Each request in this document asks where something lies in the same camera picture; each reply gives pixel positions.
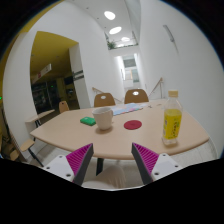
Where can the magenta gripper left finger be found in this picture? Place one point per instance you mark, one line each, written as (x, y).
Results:
(72, 167)

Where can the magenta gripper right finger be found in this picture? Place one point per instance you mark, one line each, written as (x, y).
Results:
(153, 166)

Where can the black table leg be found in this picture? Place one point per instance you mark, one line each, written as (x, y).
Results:
(99, 168)

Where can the person's knee beige trousers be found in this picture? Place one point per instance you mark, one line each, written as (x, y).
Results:
(111, 178)

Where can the red round coaster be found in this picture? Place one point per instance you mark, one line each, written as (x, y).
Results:
(132, 124)

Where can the white ceramic mug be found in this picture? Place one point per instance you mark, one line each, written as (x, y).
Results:
(103, 117)

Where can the pastel coloured keyboard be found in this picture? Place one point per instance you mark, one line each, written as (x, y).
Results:
(126, 108)

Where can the wooden chair near left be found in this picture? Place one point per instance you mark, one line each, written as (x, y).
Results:
(26, 146)

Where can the small wooden chair far left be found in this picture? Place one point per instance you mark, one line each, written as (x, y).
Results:
(63, 106)

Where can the yellow drink plastic bottle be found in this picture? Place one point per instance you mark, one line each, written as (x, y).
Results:
(172, 118)

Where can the wooden side desk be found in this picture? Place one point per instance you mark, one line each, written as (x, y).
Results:
(36, 118)

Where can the wooden chair right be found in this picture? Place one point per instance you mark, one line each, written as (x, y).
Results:
(135, 96)

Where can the white hanging sign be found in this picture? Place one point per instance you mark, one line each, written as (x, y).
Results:
(43, 72)

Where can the green balcony plant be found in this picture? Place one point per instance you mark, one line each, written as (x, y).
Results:
(111, 45)

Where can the ceiling light middle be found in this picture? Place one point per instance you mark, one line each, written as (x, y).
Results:
(115, 30)

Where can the ceiling light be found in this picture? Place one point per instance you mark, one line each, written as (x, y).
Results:
(109, 15)
(115, 30)

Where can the ceiling light near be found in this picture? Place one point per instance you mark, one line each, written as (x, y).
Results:
(109, 15)

